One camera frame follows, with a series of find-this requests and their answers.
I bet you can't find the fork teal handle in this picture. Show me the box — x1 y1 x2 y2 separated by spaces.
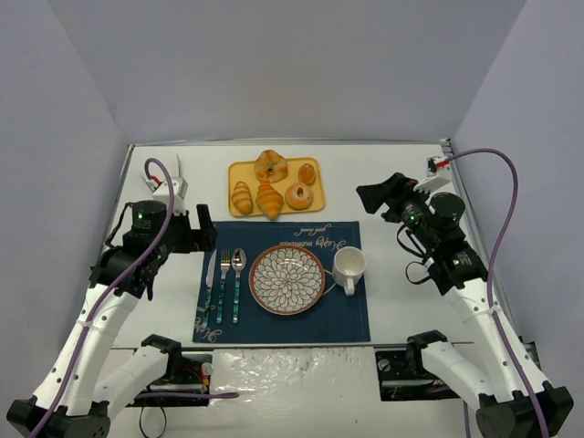
215 248 231 325

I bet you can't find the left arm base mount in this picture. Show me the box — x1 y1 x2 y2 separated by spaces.
128 352 213 408

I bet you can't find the table knife teal handle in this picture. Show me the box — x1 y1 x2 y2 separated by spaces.
202 248 217 326

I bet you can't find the dark blue placemat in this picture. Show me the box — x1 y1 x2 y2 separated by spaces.
193 221 370 344

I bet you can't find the thin black loop cable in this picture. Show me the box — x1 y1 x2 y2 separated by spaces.
139 403 168 438

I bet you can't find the large middle croissant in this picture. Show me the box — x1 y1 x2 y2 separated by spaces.
255 182 283 221

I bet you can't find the spoon teal handle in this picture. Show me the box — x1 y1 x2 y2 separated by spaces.
231 248 246 324

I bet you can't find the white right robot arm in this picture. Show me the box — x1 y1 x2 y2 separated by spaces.
356 172 574 437

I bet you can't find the white ceramic mug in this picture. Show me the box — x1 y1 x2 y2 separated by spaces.
332 246 367 297

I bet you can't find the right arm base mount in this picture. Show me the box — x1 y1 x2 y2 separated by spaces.
374 347 458 402

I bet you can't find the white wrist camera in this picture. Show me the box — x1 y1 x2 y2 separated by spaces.
414 156 453 193
142 155 188 215

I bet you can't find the small orange pastry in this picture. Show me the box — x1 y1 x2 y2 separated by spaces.
297 162 316 185

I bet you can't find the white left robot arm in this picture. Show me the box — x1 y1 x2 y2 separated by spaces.
6 200 217 437

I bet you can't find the patterned ceramic plate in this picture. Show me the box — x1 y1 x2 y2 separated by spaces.
249 245 326 316

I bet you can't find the round flower-shaped bread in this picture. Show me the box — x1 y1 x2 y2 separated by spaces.
254 150 288 183

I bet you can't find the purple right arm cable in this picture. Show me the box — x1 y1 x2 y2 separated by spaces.
444 147 551 438

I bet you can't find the sugared ring donut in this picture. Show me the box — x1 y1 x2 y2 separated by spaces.
285 182 314 211

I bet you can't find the small croissant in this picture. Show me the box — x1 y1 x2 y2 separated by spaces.
231 181 254 215

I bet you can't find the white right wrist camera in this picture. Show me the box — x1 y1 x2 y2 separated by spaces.
414 156 453 193

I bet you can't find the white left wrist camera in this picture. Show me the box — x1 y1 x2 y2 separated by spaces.
142 155 188 215

